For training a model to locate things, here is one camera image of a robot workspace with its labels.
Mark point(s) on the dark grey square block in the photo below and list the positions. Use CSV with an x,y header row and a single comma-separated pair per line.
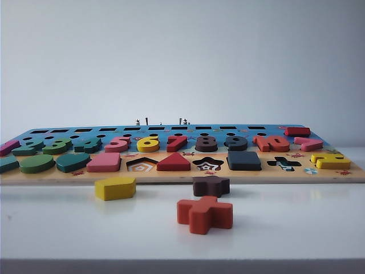
x,y
244,160

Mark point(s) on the red number seven piece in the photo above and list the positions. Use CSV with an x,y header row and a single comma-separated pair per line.
x,y
175,144

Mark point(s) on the brown number eight piece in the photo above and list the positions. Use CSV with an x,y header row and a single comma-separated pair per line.
x,y
206,147

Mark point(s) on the red triangle block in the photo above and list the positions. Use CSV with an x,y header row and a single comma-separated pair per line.
x,y
173,163

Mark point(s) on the yellow number six piece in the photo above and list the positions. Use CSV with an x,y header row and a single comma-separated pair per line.
x,y
146,148

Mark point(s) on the wooden shape puzzle board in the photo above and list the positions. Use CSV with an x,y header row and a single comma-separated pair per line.
x,y
176,175

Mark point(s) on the dark grey number nine piece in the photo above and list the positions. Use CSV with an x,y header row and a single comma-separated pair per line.
x,y
236,146

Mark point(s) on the brown star block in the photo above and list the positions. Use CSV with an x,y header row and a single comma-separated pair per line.
x,y
209,187

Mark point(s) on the pink number five piece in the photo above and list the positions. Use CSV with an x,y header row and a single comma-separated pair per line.
x,y
115,147

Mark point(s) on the orange cross block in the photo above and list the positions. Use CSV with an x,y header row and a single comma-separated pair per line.
x,y
205,215

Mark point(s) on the pink trapezoid block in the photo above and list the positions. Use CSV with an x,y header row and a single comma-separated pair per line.
x,y
103,163

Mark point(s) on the yellow pentagon block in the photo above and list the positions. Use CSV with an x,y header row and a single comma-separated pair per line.
x,y
114,189

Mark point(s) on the orange number ten piece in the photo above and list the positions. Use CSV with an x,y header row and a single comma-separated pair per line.
x,y
271,145

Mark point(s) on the teal number four piece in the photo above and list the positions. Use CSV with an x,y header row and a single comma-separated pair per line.
x,y
88,146

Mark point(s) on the teal teardrop block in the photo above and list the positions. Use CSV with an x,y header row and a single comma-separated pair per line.
x,y
71,163

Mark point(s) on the red minus sign piece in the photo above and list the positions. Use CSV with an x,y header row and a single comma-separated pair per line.
x,y
298,131

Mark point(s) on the pink angle sign piece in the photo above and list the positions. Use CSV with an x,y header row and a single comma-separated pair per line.
x,y
309,145

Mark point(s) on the green number three piece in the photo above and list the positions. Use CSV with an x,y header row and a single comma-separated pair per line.
x,y
55,148

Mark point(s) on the green oval block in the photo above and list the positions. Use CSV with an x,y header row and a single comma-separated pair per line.
x,y
36,164

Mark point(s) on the yellow equals sign piece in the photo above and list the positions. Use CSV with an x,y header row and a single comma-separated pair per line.
x,y
332,163

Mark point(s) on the green number two piece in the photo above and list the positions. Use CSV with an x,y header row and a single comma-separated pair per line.
x,y
24,150

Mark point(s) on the pink number one piece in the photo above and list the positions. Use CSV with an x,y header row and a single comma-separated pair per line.
x,y
7,148

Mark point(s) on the teal flat shape block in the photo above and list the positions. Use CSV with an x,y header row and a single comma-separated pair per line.
x,y
8,165

